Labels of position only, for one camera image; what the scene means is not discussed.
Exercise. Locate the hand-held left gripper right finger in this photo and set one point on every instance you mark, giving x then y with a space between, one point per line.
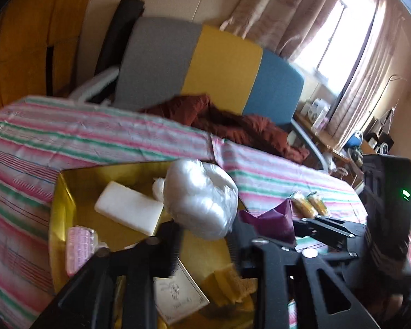
241 250

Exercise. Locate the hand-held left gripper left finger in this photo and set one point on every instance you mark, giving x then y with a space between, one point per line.
171 246

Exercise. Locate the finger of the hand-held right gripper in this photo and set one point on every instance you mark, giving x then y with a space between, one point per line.
325 228

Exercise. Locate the gold metal tray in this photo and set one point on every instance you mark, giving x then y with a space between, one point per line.
198 253

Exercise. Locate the purple cloth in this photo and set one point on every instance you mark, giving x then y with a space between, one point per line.
277 222

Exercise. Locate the white paper card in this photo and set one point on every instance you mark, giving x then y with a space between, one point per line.
178 294

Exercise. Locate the large white plastic bag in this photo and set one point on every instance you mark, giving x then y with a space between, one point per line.
198 198

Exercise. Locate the white soap bar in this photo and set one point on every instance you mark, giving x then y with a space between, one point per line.
130 209

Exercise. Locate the yellow sponge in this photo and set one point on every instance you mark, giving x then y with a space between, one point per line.
233 282

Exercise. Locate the black speaker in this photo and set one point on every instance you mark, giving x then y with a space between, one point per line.
382 144

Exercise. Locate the blue round container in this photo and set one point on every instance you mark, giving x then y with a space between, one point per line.
354 139

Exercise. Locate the wooden shelf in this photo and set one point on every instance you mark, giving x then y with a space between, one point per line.
328 142

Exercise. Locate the pink plastic packet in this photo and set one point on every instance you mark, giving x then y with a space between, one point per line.
78 250

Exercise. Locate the white printed box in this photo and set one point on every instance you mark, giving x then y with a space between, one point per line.
318 113

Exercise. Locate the maroon jacket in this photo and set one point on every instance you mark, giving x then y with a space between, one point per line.
243 126

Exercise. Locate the beige curtain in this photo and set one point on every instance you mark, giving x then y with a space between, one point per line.
373 68
281 10

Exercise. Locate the striped tablecloth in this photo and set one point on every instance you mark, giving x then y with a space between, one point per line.
54 137

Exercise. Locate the grey yellow blue chair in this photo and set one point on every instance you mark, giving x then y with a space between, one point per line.
222 61

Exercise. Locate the wooden wardrobe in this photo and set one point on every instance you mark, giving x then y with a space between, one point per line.
30 41

